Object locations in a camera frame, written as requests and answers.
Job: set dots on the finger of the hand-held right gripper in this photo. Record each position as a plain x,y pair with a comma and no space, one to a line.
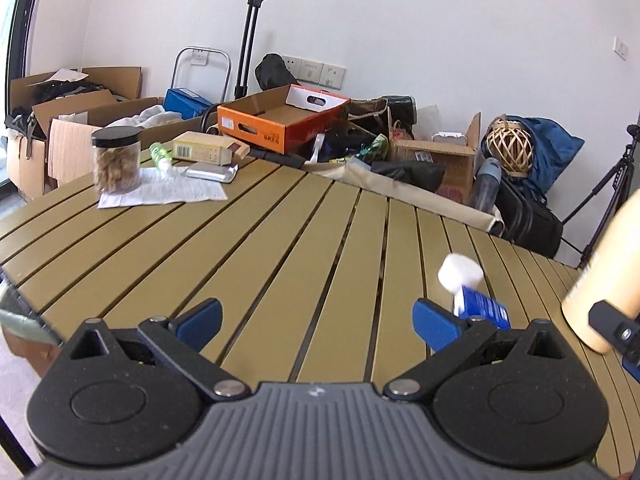
612,325

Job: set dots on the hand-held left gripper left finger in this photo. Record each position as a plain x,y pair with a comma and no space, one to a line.
202,320

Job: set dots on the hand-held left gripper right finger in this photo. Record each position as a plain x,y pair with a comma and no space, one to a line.
435,325

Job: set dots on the white foam cylinder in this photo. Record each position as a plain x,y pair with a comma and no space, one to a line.
460,270

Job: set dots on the yellow thermos jug grey lid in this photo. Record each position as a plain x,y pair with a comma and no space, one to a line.
615,260

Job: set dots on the olive slatted folding table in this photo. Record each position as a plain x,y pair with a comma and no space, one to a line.
300,260

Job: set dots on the printed paper sheet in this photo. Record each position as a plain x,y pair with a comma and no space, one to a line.
165,190

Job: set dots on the silver foil packet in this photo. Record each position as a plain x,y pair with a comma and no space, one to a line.
210,172

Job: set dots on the grey blue water bottle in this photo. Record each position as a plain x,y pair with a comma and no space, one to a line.
487,185

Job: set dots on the black cloth pouch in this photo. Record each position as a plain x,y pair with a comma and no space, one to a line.
410,175

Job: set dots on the black tripod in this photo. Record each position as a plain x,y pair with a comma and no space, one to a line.
621,172

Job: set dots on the brown cardboard box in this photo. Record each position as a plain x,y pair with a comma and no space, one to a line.
450,160

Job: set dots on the small green bottle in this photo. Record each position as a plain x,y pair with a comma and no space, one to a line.
160,156

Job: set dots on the yellow flat carton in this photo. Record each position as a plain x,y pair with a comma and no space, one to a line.
200,149

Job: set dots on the clear snack jar black lid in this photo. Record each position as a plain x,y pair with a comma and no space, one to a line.
117,170

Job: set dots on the dark blue bag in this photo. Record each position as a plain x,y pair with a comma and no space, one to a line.
550,150

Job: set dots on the green snack packet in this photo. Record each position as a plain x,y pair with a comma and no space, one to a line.
375,147

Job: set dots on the woven rattan ball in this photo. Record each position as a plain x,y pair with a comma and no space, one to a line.
510,145

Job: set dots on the orange cardboard box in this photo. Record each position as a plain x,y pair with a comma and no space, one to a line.
260,132

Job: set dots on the white cloth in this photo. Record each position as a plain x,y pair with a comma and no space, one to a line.
150,117

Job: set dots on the large open cardboard box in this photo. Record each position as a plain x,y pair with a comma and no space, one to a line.
70,150
25,170

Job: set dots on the blue box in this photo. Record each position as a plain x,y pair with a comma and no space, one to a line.
182,102

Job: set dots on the black glossy roll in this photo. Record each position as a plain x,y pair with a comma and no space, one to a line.
402,107

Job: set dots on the brown paper bag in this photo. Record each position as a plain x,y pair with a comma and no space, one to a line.
367,110

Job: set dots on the black bag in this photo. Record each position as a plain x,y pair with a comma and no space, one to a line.
272,72

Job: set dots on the white wall socket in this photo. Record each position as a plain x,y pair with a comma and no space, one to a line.
311,71
292,66
198,58
333,75

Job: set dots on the white hand truck frame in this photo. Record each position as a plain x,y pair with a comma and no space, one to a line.
201,49

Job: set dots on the white wall switch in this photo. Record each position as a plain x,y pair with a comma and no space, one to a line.
621,47

